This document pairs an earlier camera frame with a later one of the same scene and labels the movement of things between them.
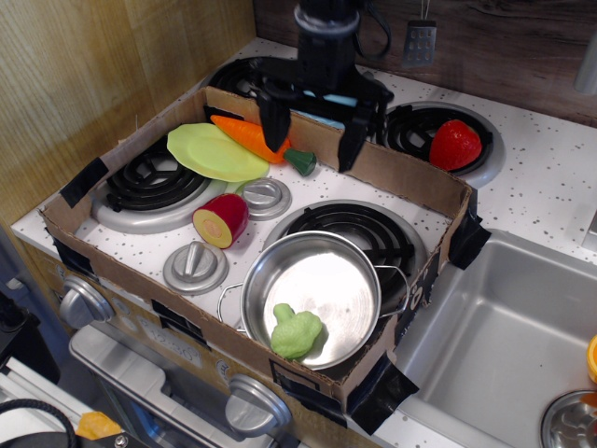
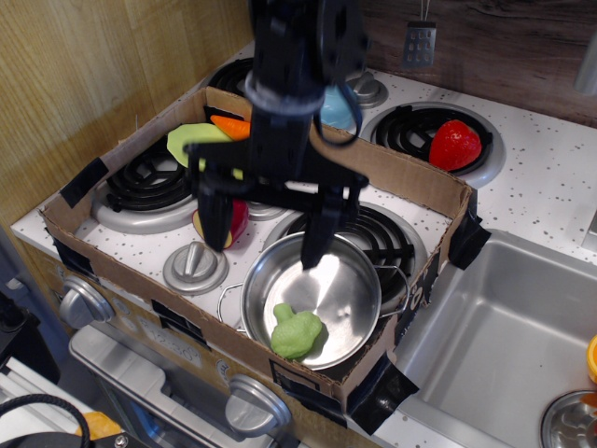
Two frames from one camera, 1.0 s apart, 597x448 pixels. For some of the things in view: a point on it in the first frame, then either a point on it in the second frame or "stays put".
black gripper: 324,72 to 273,161
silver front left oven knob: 82,304 stays put
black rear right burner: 411,128 stays put
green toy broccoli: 295,333 stays put
